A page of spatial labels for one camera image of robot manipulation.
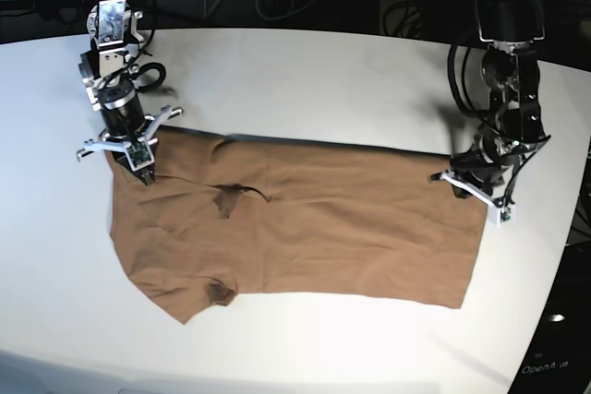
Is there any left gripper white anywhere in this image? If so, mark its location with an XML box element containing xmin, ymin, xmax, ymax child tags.
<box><xmin>429</xmin><ymin>169</ymin><xmax>510</xmax><ymax>224</ymax></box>

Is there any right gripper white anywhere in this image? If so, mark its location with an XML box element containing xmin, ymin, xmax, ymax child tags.
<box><xmin>76</xmin><ymin>105</ymin><xmax>184</xmax><ymax>185</ymax></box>

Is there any brown T-shirt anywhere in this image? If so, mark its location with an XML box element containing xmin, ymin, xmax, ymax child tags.
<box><xmin>108</xmin><ymin>128</ymin><xmax>487</xmax><ymax>323</ymax></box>

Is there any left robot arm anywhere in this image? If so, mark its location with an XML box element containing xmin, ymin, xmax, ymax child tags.
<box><xmin>430</xmin><ymin>0</ymin><xmax>550</xmax><ymax>225</ymax></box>

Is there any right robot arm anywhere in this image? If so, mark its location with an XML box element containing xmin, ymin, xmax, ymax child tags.
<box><xmin>77</xmin><ymin>0</ymin><xmax>183</xmax><ymax>185</ymax></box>

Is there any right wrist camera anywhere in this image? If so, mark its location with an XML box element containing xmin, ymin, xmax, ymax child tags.
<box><xmin>125</xmin><ymin>141</ymin><xmax>154</xmax><ymax>172</ymax></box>

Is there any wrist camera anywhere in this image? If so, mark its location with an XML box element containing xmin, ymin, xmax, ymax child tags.
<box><xmin>492</xmin><ymin>203</ymin><xmax>513</xmax><ymax>227</ymax></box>
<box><xmin>125</xmin><ymin>141</ymin><xmax>154</xmax><ymax>172</ymax></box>

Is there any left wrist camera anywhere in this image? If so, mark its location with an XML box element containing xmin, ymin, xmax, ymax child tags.
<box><xmin>492</xmin><ymin>203</ymin><xmax>513</xmax><ymax>227</ymax></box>

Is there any black OpenArm base plate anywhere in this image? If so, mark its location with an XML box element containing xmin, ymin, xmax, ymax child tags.
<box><xmin>509</xmin><ymin>242</ymin><xmax>590</xmax><ymax>393</ymax></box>

